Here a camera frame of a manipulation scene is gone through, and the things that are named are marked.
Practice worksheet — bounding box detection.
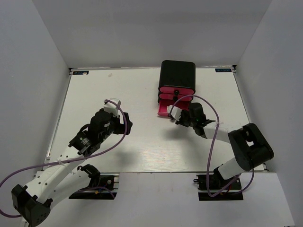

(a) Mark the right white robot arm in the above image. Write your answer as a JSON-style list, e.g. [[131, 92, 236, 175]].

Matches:
[[169, 103, 274, 189]]

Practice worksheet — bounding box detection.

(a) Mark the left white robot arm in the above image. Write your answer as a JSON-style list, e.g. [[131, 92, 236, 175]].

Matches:
[[11, 104, 133, 227]]

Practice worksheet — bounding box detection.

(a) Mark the left blue label sticker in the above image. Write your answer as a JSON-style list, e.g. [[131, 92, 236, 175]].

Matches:
[[72, 70, 89, 75]]

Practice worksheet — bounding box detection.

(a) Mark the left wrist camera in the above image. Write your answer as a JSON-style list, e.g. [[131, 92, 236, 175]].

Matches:
[[103, 98, 121, 118]]

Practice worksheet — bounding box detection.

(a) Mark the black drawer cabinet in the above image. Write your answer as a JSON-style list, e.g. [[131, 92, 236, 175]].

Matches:
[[158, 60, 196, 100]]

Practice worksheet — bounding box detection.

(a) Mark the blue label sticker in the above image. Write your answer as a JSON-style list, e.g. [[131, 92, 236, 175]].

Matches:
[[72, 70, 89, 75], [215, 68, 232, 72]]

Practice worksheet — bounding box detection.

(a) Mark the right blue label sticker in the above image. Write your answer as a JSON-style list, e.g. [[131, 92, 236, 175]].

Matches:
[[215, 68, 232, 72]]

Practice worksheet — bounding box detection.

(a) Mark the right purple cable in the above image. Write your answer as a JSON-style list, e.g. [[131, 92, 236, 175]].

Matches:
[[170, 95, 256, 197]]

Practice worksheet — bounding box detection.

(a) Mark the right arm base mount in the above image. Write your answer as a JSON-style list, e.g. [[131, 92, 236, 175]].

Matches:
[[193, 175, 243, 201]]

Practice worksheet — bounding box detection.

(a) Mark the purple cable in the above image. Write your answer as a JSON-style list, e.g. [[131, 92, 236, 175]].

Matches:
[[0, 99, 130, 218], [170, 95, 256, 197]]

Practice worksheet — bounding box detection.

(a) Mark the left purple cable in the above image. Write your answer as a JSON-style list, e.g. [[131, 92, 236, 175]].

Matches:
[[0, 99, 130, 218]]

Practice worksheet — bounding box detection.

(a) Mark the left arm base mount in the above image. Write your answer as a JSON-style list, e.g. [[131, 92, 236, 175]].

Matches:
[[69, 164, 119, 200]]

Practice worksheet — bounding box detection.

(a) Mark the pink drawer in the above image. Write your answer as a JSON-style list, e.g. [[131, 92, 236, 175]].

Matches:
[[159, 93, 193, 102], [158, 99, 191, 117], [160, 87, 195, 95]]

